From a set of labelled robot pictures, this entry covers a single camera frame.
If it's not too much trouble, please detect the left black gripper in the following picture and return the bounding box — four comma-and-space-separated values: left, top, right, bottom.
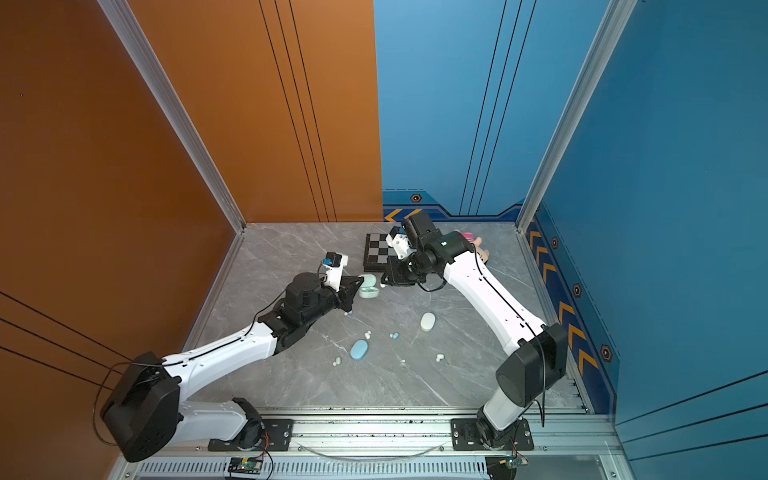
301, 274, 364, 331

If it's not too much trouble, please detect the light blue earbud case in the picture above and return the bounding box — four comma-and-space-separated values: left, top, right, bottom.
349, 339, 369, 361

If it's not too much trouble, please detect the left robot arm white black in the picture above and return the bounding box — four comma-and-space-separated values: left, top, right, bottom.
100, 272, 365, 462

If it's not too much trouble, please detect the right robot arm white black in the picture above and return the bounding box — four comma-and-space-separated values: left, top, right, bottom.
382, 212, 569, 450

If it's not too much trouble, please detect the white earbud case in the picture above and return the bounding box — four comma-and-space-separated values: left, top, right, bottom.
420, 312, 436, 332

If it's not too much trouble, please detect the black white chessboard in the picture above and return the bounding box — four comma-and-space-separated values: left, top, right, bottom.
363, 233, 397, 273

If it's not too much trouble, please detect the pink plush doll head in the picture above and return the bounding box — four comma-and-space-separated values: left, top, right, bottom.
471, 237, 490, 263

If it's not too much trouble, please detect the green circuit board left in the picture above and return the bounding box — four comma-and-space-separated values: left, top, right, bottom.
227, 457, 264, 477

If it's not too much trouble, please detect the circuit board right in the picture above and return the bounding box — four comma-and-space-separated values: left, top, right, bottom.
499, 452, 529, 470

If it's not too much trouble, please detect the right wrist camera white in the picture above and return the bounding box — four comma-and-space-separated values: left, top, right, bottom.
386, 225, 415, 260

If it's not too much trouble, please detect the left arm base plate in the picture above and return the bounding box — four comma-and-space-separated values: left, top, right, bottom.
207, 418, 294, 453

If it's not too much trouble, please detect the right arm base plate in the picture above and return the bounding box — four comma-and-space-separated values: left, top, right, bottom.
450, 418, 535, 452

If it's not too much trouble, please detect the right aluminium corner post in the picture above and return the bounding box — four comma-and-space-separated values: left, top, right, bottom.
516, 0, 637, 235

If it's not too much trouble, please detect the aluminium corner post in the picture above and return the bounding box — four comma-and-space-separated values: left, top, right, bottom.
516, 0, 637, 235
98, 0, 246, 234

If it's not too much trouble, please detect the left aluminium corner post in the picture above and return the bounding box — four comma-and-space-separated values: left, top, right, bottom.
98, 0, 246, 234

